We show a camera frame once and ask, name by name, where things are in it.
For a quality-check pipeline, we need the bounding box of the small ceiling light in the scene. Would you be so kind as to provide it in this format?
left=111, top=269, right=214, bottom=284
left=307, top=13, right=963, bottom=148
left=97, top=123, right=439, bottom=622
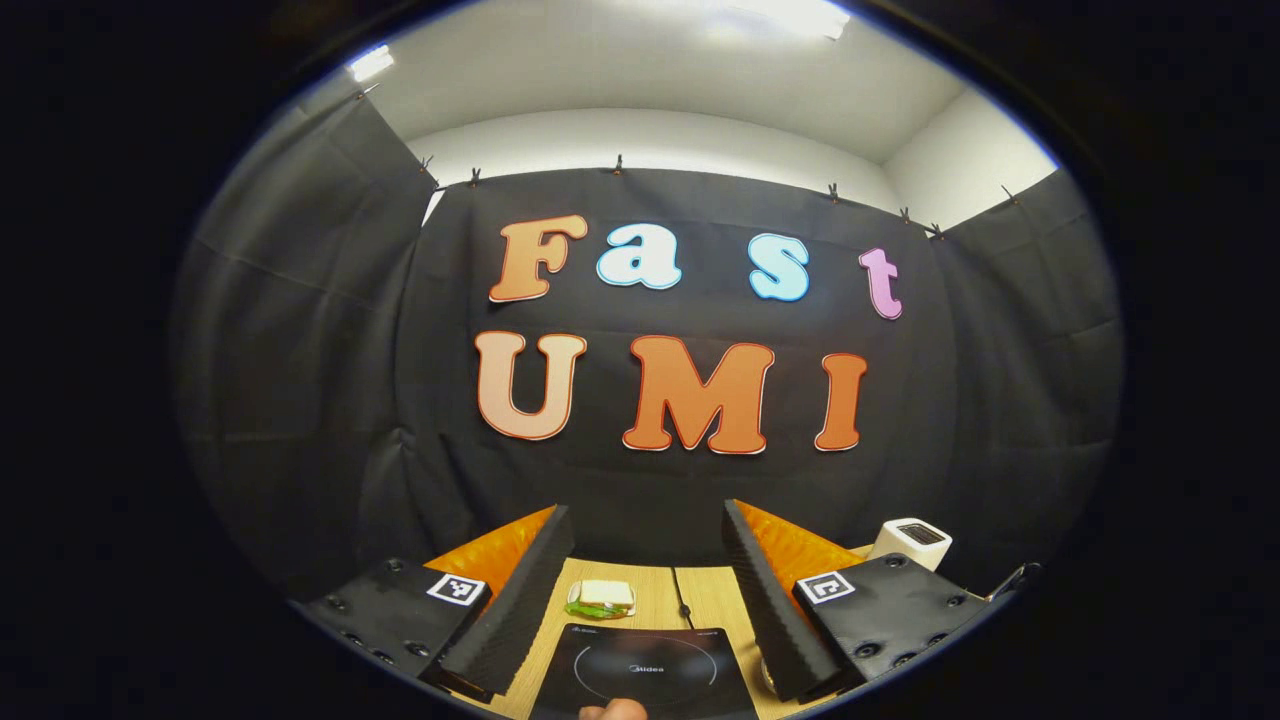
left=347, top=45, right=396, bottom=83

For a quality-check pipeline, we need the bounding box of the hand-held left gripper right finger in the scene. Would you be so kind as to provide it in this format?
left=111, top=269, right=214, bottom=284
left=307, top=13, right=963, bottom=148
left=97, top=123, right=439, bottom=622
left=722, top=498, right=992, bottom=704

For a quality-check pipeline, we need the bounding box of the row of black cloth clips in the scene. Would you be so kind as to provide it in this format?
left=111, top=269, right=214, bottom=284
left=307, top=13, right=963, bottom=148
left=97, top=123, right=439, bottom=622
left=355, top=85, right=1021, bottom=241

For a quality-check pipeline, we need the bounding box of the white toaster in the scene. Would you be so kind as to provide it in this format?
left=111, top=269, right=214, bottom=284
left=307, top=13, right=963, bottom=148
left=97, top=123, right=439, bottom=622
left=868, top=517, right=954, bottom=573

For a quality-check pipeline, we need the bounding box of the black induction cooktop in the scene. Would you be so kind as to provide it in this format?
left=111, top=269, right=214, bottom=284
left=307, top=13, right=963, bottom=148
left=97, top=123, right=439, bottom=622
left=530, top=623, right=759, bottom=720

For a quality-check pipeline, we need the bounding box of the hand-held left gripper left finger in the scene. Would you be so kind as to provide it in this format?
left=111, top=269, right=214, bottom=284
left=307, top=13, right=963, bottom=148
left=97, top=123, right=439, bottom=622
left=295, top=505, right=577, bottom=702

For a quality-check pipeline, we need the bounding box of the steel pot with black handle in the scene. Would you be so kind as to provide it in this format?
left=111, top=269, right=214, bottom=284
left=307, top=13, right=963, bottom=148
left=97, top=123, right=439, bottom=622
left=757, top=563, right=1041, bottom=701

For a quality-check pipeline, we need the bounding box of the large ceiling light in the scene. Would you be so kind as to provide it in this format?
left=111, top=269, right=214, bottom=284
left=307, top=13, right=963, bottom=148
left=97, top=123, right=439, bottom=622
left=700, top=0, right=851, bottom=41

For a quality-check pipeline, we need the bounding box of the sandwich with lettuce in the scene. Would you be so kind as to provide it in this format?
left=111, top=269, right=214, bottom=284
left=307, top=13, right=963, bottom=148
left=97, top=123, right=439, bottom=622
left=565, top=578, right=637, bottom=621

